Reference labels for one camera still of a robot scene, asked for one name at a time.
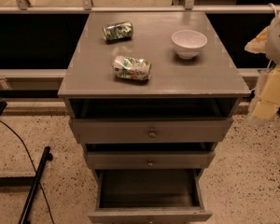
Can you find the metal railing frame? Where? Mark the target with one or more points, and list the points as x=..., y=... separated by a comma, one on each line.
x=37, y=9

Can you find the white bowl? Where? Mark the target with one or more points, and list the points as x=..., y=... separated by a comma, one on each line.
x=188, y=43

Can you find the grey middle drawer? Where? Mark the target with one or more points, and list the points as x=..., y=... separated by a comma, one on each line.
x=124, y=160

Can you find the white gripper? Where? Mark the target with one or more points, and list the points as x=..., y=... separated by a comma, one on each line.
x=279, y=42

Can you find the black stand leg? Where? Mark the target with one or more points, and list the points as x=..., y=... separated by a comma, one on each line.
x=46, y=156

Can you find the grey top drawer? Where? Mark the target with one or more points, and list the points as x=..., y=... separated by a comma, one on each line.
x=130, y=131

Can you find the grey drawer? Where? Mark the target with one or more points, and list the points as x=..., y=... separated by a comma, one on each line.
x=130, y=131
x=148, y=197
x=124, y=160

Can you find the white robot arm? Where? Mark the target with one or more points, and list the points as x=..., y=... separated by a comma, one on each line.
x=267, y=42

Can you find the grey wooden drawer cabinet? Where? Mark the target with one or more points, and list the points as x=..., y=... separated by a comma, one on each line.
x=150, y=94

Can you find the crushed white green can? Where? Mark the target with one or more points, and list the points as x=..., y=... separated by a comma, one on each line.
x=131, y=68

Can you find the grey bottom drawer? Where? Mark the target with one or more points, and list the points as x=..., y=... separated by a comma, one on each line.
x=148, y=197

